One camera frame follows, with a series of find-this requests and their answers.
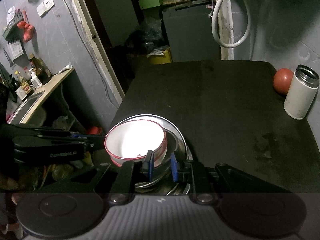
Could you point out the green hanging rack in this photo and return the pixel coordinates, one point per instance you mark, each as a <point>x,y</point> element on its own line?
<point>12,27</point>

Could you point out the grey appliance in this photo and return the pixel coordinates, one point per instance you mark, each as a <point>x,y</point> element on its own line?
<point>190,32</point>

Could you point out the white wall switch panel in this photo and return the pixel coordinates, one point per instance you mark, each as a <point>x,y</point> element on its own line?
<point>45,5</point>

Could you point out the red plastic bag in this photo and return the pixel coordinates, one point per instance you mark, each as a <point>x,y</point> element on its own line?
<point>26,31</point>

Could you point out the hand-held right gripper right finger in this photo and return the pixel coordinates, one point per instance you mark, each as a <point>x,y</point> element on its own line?
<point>174,167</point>

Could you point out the white thermos flask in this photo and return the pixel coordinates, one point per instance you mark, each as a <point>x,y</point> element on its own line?
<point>298,97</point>

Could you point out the yellow-capped sauce bottle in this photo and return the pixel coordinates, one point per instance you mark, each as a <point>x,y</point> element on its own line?
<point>22,82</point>

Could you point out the yellow bin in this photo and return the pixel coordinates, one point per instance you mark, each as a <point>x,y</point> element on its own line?
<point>160,56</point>

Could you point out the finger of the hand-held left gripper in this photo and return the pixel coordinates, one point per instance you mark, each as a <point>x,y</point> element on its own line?
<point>93,146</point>
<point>92,137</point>

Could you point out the red tomato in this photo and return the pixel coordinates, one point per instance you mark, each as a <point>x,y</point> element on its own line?
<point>281,80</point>

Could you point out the white tube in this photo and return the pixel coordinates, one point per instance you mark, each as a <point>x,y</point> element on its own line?
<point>65,68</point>

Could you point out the green box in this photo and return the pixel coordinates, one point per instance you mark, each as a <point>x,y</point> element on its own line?
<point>150,1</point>

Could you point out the white wall calendar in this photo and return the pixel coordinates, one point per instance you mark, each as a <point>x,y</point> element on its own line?
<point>15,50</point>

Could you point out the dark sauce bottle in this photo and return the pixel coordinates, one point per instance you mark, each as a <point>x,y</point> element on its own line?
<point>38,66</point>

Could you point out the wooden kitchen counter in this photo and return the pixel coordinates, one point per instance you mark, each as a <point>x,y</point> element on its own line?
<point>50,85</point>

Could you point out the steel sink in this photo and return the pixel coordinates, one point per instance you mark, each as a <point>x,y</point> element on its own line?
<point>27,105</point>

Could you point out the cream door frame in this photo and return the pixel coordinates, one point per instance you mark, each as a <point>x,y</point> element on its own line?
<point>82,30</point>

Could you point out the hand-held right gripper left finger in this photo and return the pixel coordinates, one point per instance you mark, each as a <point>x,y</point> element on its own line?
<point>150,165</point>

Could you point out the black garbage bags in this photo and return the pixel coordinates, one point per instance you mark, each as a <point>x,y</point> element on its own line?
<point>147,37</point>

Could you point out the white plastic bottle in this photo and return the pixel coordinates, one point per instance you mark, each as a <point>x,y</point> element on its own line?
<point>35,80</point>

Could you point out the deep steel bowl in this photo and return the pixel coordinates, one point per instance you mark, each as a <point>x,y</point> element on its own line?
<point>172,142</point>

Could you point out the red container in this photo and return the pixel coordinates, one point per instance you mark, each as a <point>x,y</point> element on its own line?
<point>95,130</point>

